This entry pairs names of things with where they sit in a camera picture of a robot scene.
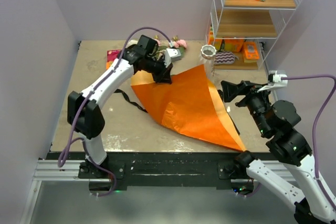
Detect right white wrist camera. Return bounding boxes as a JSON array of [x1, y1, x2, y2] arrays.
[[257, 70, 288, 93]]

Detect white wire shelf rack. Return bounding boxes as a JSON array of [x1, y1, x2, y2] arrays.
[[206, 0, 303, 70]]

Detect striped purple grey sleep mask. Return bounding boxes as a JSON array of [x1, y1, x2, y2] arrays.
[[214, 51, 239, 65]]

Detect orange paper flower wrap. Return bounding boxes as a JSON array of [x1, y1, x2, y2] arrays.
[[131, 65, 246, 152]]

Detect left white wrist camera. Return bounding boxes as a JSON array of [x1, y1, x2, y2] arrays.
[[164, 48, 182, 67]]

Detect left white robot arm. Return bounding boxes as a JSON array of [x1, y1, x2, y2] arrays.
[[67, 35, 180, 178]]

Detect aluminium rail frame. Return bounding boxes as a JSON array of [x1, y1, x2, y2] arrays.
[[22, 152, 295, 223]]

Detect black ribbon with gold text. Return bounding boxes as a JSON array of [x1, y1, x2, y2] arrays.
[[114, 88, 241, 135]]

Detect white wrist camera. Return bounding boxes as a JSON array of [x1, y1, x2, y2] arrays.
[[164, 48, 182, 67], [257, 70, 288, 93]]

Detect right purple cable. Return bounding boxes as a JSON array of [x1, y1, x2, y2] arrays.
[[236, 74, 336, 210]]

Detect white faceted ceramic vase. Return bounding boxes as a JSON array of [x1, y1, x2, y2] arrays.
[[197, 45, 216, 78]]

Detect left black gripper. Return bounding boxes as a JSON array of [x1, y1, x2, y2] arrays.
[[144, 55, 173, 84]]

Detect orange box bottom shelf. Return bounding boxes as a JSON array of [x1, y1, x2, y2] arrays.
[[206, 32, 245, 52]]

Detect purple cable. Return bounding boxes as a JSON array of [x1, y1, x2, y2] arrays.
[[57, 26, 174, 197], [236, 74, 336, 210]]

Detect yellow orange packet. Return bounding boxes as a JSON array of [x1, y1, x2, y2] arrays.
[[242, 41, 260, 63]]

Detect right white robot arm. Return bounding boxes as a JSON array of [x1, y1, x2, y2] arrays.
[[221, 81, 335, 223]]

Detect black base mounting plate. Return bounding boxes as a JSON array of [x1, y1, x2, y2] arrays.
[[47, 152, 295, 192]]

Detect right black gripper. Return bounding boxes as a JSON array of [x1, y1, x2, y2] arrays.
[[220, 79, 273, 135]]

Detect pink orange candy box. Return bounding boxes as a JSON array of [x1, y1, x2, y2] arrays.
[[106, 49, 121, 69]]

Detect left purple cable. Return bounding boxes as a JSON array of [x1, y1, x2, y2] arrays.
[[57, 26, 174, 197]]

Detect artificial rose bouquet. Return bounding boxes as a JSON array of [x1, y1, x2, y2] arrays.
[[122, 35, 187, 62]]

